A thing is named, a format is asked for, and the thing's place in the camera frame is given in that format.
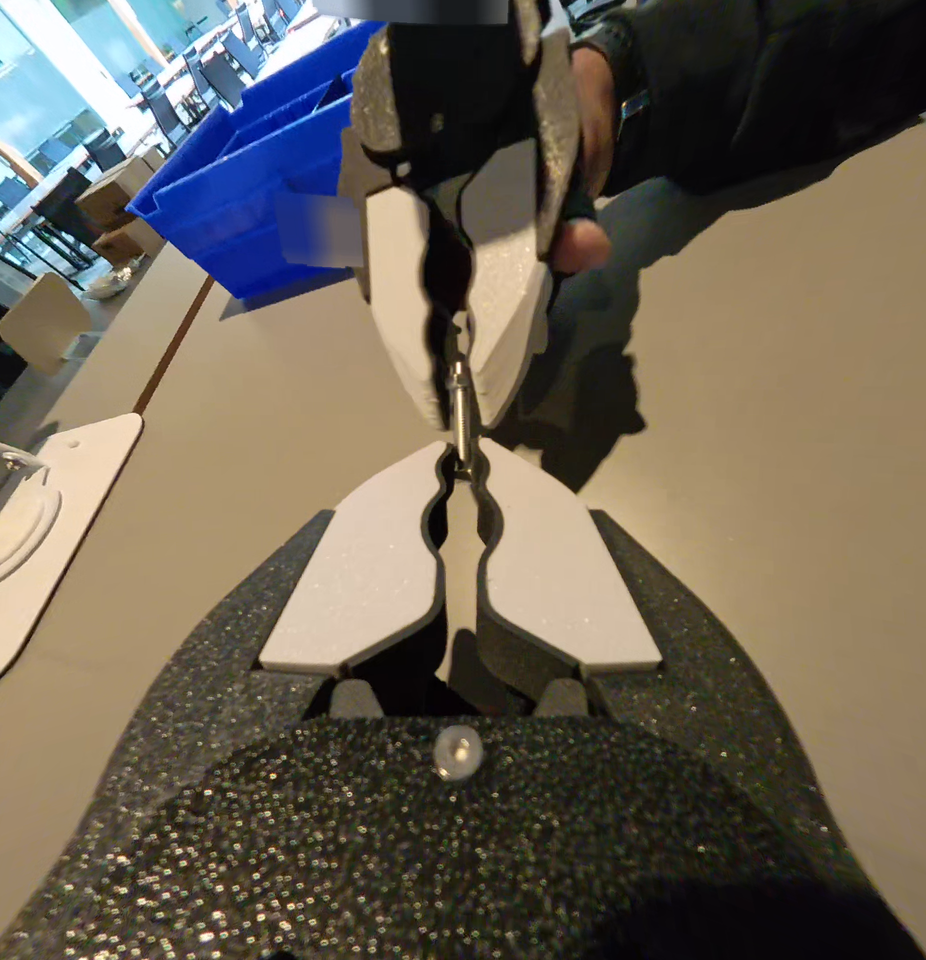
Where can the group of black chairs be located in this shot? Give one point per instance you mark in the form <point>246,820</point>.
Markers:
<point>219,75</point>

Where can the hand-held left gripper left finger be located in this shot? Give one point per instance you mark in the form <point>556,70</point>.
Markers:
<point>358,570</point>

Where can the person's right forearm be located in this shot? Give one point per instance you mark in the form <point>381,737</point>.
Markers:
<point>770,90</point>

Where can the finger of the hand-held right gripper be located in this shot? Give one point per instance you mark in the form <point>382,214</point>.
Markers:
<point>399,277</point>
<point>508,285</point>

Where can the blue plastic bin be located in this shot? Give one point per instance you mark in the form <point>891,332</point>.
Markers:
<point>245,225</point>
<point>305,75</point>

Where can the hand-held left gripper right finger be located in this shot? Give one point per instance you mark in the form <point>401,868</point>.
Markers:
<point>560,577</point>

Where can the brown cardboard box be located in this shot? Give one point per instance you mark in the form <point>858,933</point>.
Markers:
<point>118,195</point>
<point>129,244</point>

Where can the rows of long tables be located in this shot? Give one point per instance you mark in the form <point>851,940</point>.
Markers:
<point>298,34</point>

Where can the white base board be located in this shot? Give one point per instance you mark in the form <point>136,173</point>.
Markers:
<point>80,480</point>

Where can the silver bolt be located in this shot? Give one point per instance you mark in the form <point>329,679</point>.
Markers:
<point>464,427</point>

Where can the person's right hand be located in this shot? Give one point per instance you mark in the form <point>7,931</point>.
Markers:
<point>583,251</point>

